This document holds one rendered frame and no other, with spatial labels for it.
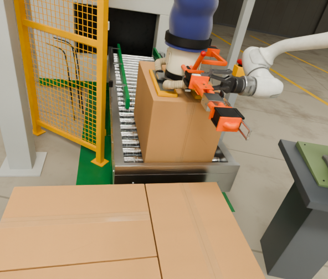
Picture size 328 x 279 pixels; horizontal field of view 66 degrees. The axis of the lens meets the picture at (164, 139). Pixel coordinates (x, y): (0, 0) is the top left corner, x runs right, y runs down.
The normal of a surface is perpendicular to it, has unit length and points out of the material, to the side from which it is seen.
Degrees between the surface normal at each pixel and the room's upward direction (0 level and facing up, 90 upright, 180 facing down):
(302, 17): 90
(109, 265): 0
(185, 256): 0
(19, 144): 90
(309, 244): 90
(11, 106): 90
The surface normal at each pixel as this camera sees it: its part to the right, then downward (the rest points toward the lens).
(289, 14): -0.13, 0.52
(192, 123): 0.19, 0.56
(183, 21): -0.39, 0.20
